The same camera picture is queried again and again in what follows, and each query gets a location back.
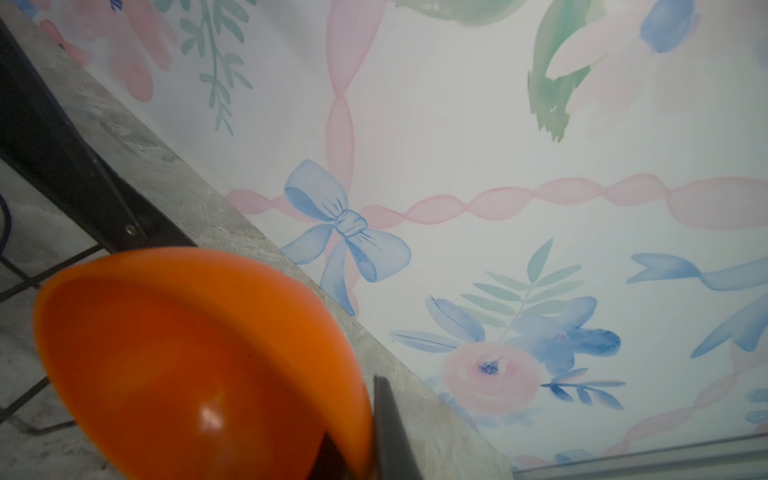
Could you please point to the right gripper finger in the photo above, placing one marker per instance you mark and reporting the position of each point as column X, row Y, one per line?
column 394, row 456

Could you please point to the orange bowl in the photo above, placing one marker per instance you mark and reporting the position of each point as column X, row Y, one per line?
column 187, row 363

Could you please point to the black wire dish rack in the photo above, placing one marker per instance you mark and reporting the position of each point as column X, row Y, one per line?
column 41, row 144

